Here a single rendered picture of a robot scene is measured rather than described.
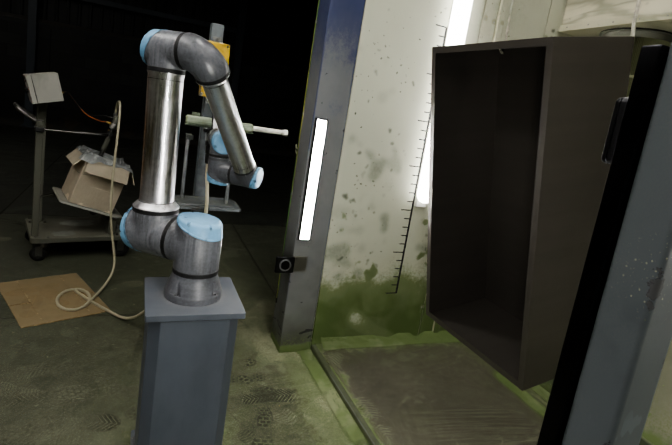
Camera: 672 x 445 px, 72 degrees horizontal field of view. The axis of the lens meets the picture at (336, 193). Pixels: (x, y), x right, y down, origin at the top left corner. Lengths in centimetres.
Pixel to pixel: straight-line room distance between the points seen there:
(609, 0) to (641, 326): 260
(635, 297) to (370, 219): 211
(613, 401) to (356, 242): 210
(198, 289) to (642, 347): 131
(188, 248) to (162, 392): 46
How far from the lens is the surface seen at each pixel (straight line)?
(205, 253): 157
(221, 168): 192
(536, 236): 164
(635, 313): 53
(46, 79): 379
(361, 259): 261
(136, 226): 167
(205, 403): 175
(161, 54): 158
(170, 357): 163
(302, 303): 257
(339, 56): 236
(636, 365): 54
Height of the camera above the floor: 133
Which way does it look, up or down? 10 degrees down
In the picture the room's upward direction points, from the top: 9 degrees clockwise
